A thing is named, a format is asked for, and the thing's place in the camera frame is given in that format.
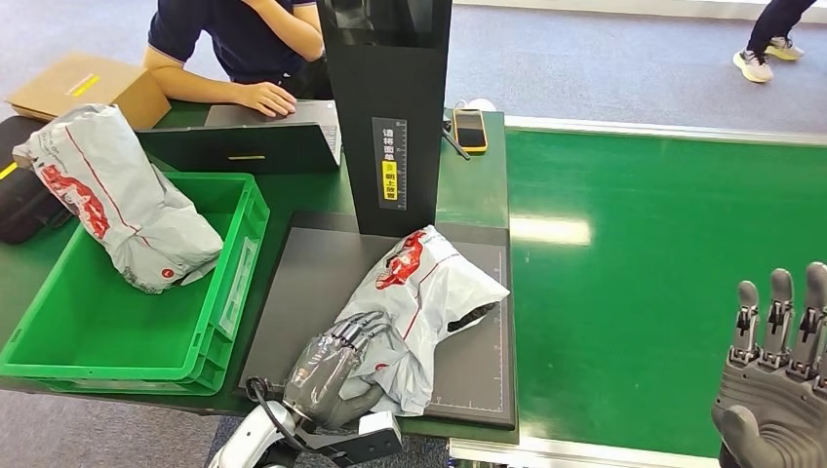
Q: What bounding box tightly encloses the person's hand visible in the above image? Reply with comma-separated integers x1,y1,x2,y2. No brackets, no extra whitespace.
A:
233,81,298,120

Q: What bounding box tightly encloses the green conveyor belt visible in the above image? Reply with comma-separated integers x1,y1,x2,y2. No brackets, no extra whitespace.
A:
502,128,827,461

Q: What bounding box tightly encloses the black pen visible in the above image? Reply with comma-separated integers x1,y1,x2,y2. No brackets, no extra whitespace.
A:
442,119,472,162

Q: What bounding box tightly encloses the dark grey laptop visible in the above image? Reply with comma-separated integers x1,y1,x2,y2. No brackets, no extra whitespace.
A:
136,98,342,177

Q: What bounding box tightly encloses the black weighing device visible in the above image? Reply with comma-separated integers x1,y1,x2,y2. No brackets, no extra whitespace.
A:
237,0,519,432

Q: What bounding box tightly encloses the person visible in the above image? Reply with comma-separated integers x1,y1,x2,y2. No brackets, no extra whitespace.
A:
732,0,818,85

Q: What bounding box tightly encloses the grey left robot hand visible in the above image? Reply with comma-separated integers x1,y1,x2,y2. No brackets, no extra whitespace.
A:
282,310,393,432

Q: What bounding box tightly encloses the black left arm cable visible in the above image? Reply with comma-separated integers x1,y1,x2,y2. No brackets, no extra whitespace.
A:
244,376,311,452

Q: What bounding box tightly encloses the black bag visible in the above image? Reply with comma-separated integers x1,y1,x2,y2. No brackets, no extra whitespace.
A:
0,116,77,247

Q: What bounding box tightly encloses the brown cardboard box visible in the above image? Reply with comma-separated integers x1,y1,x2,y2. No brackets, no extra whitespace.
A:
5,52,173,133

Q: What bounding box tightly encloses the phone in yellow case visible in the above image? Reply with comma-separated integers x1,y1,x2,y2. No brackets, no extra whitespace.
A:
451,106,489,155

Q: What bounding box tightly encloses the silver conveyor frame rail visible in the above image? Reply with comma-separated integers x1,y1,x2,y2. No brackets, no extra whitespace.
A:
448,436,722,468
502,114,827,147

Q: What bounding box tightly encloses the grey courier bag package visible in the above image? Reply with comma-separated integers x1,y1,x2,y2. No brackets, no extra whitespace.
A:
335,224,511,418
11,104,225,295

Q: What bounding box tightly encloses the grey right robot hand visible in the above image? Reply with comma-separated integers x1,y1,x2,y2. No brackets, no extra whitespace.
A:
710,261,827,468

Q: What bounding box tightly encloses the green plastic basket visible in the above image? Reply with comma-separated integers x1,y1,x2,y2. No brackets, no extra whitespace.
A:
0,172,271,398

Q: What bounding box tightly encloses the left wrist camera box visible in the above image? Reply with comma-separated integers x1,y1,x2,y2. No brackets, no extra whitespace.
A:
308,410,405,468

